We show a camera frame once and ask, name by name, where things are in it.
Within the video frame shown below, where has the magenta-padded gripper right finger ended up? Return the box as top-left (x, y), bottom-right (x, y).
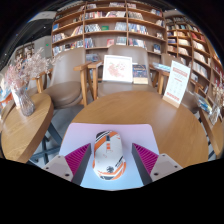
top-left (131, 142), bottom-right (184, 186)

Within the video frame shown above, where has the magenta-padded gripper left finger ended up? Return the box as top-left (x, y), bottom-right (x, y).
top-left (42, 143), bottom-right (92, 186)

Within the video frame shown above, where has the white orange patterned computer mouse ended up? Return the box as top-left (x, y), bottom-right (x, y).
top-left (92, 130), bottom-right (127, 181)

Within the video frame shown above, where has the blue pink gradient mouse pad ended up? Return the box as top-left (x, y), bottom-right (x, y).
top-left (59, 122), bottom-right (160, 191)

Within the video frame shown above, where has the round wooden side table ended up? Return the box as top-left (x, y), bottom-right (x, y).
top-left (199, 109), bottom-right (224, 160)
top-left (0, 92), bottom-right (55, 164)

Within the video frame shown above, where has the tan chair with wooden arms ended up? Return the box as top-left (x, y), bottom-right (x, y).
top-left (87, 44), bottom-right (168, 101)

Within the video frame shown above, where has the glass vase with pink flowers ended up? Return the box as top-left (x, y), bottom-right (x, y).
top-left (4, 47), bottom-right (59, 118)

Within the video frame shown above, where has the stack of colourful books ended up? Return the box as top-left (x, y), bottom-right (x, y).
top-left (194, 92), bottom-right (214, 115)

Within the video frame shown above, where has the white sign on wooden base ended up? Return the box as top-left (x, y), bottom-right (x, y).
top-left (162, 60), bottom-right (192, 109)

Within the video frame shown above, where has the dark cover book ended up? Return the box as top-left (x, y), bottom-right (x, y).
top-left (132, 63), bottom-right (149, 85)

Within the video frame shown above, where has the stack of pale blue books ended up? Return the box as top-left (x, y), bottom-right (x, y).
top-left (152, 61), bottom-right (173, 73)

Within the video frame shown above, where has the white framed floral picture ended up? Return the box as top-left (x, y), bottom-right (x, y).
top-left (101, 54), bottom-right (134, 84)

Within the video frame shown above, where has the small distant wooden bookshelf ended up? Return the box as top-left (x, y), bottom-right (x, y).
top-left (14, 42), bottom-right (36, 63)

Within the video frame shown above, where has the curved wooden bookshelf with books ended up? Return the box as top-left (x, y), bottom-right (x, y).
top-left (164, 14), bottom-right (224, 101)

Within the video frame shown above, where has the wide wooden bookshelf with books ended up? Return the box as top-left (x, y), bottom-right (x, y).
top-left (50, 0), bottom-right (167, 58)

